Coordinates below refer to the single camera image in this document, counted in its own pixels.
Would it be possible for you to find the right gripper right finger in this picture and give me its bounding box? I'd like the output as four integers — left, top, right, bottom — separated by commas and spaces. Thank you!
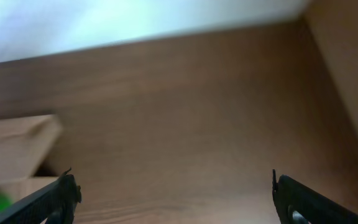
272, 170, 358, 224

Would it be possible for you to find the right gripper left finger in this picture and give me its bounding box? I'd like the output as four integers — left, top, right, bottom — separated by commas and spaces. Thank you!
0, 171, 81, 224

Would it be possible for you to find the green tape roll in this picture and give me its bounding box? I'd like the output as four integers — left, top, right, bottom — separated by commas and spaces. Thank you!
0, 190, 14, 214

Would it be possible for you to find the cardboard box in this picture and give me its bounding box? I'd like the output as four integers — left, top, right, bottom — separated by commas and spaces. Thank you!
0, 114, 62, 203

